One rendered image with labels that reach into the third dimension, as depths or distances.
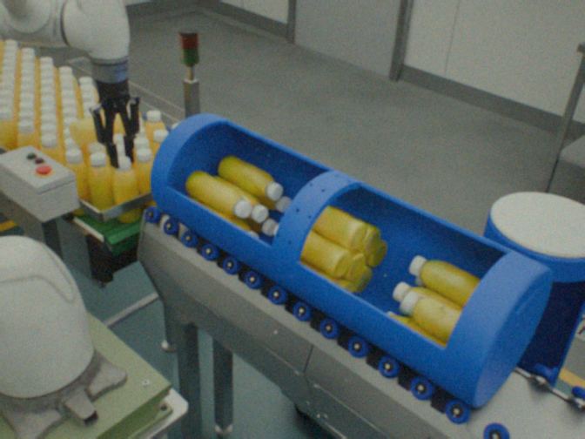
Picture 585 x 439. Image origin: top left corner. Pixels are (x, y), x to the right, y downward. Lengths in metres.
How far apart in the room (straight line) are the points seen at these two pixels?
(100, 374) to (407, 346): 0.53
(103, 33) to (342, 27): 4.14
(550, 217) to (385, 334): 0.68
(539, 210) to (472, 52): 3.28
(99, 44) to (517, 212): 1.08
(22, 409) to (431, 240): 0.84
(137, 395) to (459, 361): 0.53
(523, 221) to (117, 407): 1.05
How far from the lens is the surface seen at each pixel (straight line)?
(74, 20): 1.54
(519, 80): 4.79
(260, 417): 2.41
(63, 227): 1.85
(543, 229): 1.65
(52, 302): 0.97
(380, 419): 1.34
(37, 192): 1.59
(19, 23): 1.55
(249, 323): 1.49
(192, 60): 2.08
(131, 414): 1.07
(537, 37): 4.68
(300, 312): 1.36
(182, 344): 1.90
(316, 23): 5.73
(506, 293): 1.10
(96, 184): 1.74
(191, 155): 1.59
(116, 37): 1.53
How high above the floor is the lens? 1.88
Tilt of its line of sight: 34 degrees down
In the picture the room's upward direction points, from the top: 3 degrees clockwise
